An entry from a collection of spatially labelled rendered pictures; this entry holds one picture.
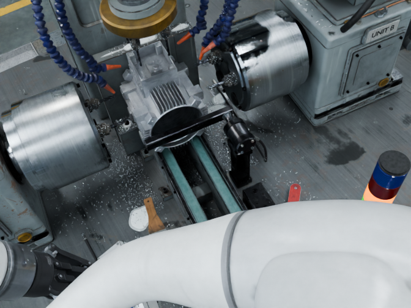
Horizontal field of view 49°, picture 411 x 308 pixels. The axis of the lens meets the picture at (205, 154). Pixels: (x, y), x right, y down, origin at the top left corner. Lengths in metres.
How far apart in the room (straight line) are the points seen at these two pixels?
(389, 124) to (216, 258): 1.23
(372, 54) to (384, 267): 1.10
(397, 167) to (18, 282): 0.70
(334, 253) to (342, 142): 1.16
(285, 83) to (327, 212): 0.94
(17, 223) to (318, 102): 0.92
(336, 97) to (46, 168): 0.87
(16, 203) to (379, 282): 1.01
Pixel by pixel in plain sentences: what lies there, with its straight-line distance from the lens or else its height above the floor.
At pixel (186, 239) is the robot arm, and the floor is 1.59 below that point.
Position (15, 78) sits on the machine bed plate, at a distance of 1.86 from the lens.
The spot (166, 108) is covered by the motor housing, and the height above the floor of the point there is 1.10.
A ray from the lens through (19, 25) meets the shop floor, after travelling 3.53.
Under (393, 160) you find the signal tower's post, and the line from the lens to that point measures 0.96.
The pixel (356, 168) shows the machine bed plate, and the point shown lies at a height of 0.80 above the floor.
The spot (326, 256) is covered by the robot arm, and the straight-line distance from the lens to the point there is 0.34.
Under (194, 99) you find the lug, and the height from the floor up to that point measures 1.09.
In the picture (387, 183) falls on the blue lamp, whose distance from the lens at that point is 0.97.
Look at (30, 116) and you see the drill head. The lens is 1.18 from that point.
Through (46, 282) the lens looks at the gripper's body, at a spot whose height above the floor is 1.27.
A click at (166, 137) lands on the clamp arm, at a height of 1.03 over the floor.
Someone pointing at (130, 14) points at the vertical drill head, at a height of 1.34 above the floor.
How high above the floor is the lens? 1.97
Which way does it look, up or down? 55 degrees down
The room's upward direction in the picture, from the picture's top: 7 degrees counter-clockwise
